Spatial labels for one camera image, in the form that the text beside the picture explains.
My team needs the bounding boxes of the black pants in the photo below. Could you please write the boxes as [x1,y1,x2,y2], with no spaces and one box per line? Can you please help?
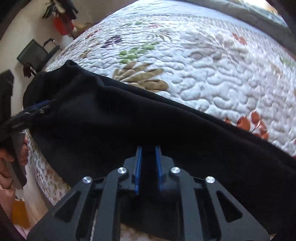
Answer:
[23,60,295,240]

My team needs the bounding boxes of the person's left hand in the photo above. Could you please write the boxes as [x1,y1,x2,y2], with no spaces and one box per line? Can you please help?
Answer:
[0,136,29,197]

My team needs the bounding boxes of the black office chair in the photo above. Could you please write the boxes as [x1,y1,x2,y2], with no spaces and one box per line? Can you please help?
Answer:
[16,38,61,73]

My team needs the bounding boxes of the red hanging bag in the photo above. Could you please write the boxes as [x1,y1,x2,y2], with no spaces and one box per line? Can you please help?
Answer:
[53,16,74,36]

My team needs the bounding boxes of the dark hanging clothes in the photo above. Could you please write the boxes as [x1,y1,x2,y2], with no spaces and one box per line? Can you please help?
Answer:
[42,0,79,20]

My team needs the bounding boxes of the floral quilted bedspread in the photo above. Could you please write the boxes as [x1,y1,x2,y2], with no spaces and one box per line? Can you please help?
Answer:
[27,0,296,205]

